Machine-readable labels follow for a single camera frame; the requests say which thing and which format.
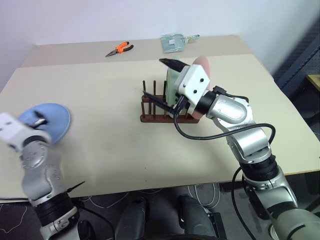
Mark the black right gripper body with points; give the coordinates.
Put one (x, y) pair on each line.
(182, 103)

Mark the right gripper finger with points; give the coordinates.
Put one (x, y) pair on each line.
(175, 65)
(157, 101)

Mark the blue plate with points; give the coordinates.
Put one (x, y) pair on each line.
(56, 116)

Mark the green plate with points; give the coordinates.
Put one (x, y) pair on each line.
(171, 85)

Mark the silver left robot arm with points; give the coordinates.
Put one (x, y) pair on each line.
(37, 172)

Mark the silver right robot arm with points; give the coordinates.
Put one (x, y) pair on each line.
(232, 110)

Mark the brown wooden dish rack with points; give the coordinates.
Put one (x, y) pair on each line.
(162, 119)

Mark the clear bag of green parts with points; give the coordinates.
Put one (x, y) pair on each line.
(172, 43)

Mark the pink plate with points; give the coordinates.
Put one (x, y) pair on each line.
(205, 68)

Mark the orange black pliers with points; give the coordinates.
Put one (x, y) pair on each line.
(121, 48)

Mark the dark rounded shape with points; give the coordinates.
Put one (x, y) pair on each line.
(193, 220)
(133, 220)

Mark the dark blue perforated panel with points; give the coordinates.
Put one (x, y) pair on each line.
(300, 57)

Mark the light wooden board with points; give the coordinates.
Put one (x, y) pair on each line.
(315, 81)

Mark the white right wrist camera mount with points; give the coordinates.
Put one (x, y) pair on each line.
(193, 82)

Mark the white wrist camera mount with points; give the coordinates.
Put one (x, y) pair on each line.
(10, 130)
(193, 82)

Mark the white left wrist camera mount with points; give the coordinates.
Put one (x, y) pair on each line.
(10, 130)

